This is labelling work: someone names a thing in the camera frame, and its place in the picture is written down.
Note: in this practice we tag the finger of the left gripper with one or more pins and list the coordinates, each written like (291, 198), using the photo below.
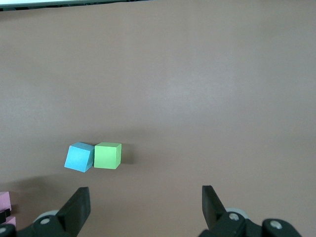
(4, 215)

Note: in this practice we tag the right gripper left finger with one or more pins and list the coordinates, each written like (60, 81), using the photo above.
(74, 212)

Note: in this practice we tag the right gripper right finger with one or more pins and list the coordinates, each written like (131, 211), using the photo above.
(217, 217)

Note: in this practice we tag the blue foam cube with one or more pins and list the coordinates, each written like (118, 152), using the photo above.
(79, 158)

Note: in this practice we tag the green foam cube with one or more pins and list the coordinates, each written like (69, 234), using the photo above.
(106, 155)

